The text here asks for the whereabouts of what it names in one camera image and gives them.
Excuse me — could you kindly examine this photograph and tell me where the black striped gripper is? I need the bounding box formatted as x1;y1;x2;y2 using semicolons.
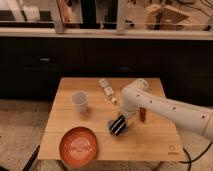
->
108;115;127;136

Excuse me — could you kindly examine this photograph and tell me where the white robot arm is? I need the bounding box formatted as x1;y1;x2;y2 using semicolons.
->
109;78;213;142

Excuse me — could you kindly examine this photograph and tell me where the wooden table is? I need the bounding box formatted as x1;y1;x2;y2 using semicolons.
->
39;77;184;161

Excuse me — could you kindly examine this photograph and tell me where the orange patterned plate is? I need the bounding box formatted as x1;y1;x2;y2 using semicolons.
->
59;127;98;168

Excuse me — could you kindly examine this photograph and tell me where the clear plastic cup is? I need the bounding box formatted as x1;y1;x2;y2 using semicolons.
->
72;91;88;113

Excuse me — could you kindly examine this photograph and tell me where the cardboard box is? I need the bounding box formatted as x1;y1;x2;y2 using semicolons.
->
145;4;189;30

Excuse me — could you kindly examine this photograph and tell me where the black cable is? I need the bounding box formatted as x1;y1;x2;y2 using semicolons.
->
179;141;213;171

